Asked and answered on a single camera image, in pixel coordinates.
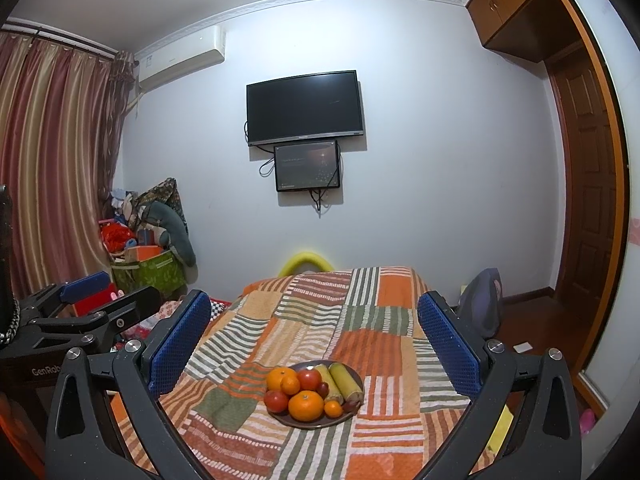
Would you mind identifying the pink cloth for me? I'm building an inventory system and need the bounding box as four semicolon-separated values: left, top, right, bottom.
140;300;183;333

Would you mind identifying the camouflage cloth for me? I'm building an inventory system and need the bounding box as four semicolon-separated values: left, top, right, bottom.
135;177;188;233

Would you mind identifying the white air conditioner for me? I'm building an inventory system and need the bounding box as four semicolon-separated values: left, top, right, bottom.
135;25;227;93

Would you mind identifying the curtain rod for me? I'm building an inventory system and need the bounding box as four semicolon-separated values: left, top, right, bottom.
0;20;138;63

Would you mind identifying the red plastic bag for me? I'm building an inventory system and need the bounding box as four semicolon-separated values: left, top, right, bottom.
100;219;137;253

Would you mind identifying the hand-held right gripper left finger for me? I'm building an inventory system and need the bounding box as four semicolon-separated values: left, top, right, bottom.
45;289;213;480

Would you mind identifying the wardrobe sliding door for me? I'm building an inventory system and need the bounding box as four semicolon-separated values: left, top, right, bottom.
555;0;640;411

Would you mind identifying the green sugarcane piece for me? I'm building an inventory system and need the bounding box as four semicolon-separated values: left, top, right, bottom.
329;361;364;402

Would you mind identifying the small wall screen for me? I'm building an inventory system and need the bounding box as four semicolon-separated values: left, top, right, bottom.
273;140;342;193

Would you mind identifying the wooden overhead cabinet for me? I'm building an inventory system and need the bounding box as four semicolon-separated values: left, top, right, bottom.
465;0;583;63

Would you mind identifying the checkered cloth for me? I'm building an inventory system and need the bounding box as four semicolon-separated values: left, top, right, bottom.
207;297;233;321

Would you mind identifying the yellow cloth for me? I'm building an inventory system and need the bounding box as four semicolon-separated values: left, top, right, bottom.
487;405;513;456

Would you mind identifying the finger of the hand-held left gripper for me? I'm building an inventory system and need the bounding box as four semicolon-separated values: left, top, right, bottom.
32;285;163;356
17;271;112;321

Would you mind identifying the orange box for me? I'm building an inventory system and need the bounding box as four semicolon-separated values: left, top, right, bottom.
125;245;166;262

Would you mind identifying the large orange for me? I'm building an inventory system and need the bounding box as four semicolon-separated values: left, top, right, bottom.
266;367;298;395
288;390;325;422

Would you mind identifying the striped patchwork blanket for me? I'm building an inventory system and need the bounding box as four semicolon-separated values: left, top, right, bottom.
107;265;501;480

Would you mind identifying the wooden door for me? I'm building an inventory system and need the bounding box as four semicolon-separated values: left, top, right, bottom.
547;52;618;366

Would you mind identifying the green storage box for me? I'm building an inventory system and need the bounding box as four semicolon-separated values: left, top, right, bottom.
111;250;187;306

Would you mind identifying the striped curtain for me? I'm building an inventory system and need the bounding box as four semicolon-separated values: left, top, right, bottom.
0;30;136;306

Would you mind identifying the black cable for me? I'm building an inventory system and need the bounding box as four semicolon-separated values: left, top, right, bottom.
307;187;328;217

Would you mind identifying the wall television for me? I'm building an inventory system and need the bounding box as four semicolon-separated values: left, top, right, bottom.
246;70;364;147

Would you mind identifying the grey plush toy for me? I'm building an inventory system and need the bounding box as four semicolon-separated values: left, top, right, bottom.
145;201;197;267

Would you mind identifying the purple plate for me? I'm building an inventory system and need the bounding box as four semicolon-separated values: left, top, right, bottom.
265;360;365;429

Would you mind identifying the yellow foam ring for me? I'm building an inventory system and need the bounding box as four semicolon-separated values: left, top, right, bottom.
277;251;336;278

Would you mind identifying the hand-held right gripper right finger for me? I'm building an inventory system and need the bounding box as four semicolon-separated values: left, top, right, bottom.
417;290;583;480

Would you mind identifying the red and blue box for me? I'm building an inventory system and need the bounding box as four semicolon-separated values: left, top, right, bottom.
70;280;116;318

